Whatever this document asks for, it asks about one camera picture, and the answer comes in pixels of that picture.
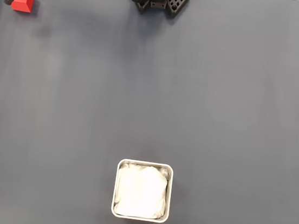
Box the square metal box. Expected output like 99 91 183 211
110 157 175 224

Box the dark blue table mat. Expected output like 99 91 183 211
0 0 299 224

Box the white tissue paper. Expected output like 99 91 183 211
113 162 172 220

